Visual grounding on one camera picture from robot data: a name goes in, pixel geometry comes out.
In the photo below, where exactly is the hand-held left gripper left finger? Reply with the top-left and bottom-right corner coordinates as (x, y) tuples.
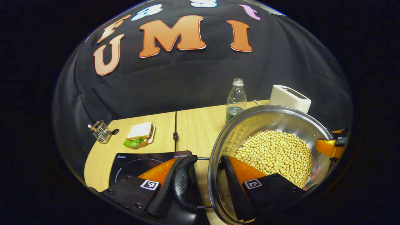
(100, 157), (183, 218)

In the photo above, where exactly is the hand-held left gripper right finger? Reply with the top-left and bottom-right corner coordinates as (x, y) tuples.
(220, 155), (308, 222)

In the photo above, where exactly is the black induction cooktop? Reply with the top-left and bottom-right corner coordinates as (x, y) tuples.
(108, 150), (193, 188)

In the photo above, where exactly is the pile of yellow soybeans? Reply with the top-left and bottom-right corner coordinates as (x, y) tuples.
(235, 129), (314, 188)

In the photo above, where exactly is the stainless steel pot black handle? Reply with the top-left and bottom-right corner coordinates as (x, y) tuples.
(169, 104), (333, 225)

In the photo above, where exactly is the white toaster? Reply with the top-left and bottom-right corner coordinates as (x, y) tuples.
(268, 84), (312, 114)

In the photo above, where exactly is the sandwich on white plate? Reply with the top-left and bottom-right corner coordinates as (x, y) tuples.
(123, 122), (156, 148)

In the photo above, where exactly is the clear plastic water bottle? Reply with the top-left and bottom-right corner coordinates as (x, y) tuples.
(225, 78), (248, 124)

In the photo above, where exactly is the metal wire holder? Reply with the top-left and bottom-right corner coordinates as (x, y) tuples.
(88, 120), (120, 144)

